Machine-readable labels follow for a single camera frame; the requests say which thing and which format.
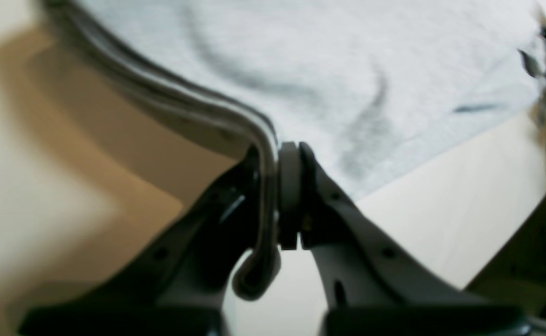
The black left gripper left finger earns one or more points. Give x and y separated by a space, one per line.
176 285

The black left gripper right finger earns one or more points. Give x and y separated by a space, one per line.
373 287

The grey T-shirt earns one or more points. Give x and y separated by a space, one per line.
376 86

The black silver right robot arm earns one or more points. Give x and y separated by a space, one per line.
517 273

